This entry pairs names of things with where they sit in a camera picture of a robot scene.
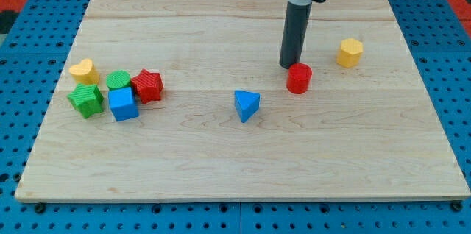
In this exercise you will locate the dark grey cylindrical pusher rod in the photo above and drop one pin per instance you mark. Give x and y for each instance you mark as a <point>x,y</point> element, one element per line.
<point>295,25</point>

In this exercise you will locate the blue triangle block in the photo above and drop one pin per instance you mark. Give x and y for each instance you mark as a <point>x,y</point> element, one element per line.
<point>246,104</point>

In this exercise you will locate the red cylinder block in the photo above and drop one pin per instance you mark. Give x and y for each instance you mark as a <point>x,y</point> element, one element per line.
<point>299,78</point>

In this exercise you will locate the yellow hexagon block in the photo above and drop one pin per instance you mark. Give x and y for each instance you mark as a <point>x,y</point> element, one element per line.
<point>349,53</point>

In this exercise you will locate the wooden board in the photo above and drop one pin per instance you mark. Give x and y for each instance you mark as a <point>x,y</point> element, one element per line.
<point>362,134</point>

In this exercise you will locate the red star block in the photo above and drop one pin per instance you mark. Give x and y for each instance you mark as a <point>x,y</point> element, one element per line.
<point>148,86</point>

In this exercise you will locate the green cylinder block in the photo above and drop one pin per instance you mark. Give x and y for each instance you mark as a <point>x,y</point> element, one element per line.
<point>118,79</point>

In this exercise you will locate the blue cube block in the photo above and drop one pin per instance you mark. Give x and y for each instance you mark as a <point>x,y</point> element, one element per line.
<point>122,104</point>

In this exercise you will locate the yellow heart block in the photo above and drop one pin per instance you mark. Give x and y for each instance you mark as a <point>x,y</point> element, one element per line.
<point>85,72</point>

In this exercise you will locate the green star block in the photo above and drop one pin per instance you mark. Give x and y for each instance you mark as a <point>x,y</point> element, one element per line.
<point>86,99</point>

